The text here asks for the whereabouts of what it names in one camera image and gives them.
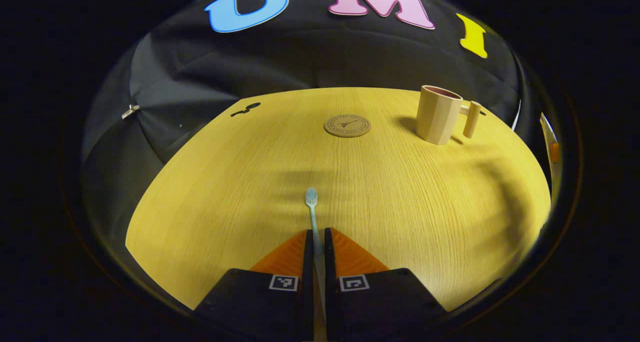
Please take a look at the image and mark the beige cup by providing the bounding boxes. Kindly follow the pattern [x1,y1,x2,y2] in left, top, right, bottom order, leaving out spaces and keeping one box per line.
[415,85,483,146]

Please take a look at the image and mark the light blue toothbrush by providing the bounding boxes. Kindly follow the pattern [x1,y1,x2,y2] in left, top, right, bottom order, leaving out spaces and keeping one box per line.
[305,187,328,342]

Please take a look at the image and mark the black backdrop cloth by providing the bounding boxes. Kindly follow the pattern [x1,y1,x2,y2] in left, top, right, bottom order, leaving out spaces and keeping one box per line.
[82,0,531,223]

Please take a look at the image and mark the black keyhole-shaped desktop mark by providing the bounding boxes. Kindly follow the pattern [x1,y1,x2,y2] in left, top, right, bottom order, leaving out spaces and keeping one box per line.
[230,102,262,118]

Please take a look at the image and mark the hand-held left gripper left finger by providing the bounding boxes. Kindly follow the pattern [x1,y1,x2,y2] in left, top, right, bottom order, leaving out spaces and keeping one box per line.
[192,228,315,342]

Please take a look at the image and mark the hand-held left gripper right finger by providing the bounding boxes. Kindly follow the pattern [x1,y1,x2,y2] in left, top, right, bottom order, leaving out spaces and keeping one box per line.
[324,227,448,342]

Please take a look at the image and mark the wooden desktop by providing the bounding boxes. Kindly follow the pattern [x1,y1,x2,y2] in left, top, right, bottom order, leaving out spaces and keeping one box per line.
[125,87,552,313]

